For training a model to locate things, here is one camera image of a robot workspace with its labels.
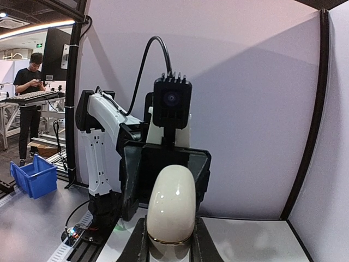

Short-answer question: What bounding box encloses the black left camera cable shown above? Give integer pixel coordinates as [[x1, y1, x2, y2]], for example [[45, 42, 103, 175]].
[[95, 35, 172, 117]]

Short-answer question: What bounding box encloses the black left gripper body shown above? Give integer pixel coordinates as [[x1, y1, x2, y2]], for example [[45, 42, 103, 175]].
[[116, 92, 208, 210]]

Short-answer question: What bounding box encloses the small green circuit board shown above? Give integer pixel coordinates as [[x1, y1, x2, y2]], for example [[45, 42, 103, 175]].
[[61, 224, 85, 246]]

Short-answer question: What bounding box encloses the black monitor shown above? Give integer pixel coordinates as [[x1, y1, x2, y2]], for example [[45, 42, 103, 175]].
[[41, 28, 71, 81]]

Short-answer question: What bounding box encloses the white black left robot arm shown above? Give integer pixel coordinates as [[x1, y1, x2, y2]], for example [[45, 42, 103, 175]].
[[75, 88, 211, 229]]

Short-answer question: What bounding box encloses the cluttered background work table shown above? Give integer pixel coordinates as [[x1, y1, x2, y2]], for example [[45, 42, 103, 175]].
[[1, 91, 65, 151]]

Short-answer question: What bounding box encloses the black right frame post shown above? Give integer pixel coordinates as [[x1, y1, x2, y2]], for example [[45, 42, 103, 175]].
[[279, 8, 330, 221]]

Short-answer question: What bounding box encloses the black left frame post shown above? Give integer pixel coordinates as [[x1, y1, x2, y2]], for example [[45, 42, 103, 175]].
[[64, 0, 93, 189]]

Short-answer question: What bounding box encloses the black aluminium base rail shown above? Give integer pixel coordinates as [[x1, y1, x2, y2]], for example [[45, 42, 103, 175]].
[[65, 199, 121, 262]]

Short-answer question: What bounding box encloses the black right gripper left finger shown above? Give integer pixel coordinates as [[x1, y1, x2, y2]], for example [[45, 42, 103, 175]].
[[116, 217, 150, 262]]

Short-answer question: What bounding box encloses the black frame post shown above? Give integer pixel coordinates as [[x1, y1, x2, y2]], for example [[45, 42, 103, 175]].
[[64, 0, 93, 189], [279, 8, 330, 221]]

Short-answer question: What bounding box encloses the person in black clothes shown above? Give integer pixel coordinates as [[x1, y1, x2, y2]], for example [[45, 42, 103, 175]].
[[14, 52, 45, 166]]

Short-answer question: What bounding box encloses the blue plastic bin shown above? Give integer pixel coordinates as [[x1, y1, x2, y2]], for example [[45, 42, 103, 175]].
[[10, 155, 57, 199]]

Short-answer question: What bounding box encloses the white slotted cable duct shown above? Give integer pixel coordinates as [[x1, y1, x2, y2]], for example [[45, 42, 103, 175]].
[[47, 211, 93, 262]]

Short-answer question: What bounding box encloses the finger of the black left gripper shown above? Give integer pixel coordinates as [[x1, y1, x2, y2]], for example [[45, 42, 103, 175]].
[[188, 152, 212, 191], [122, 144, 145, 222]]

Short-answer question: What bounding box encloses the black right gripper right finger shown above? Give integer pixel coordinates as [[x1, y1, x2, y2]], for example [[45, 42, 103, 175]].
[[190, 217, 224, 262]]

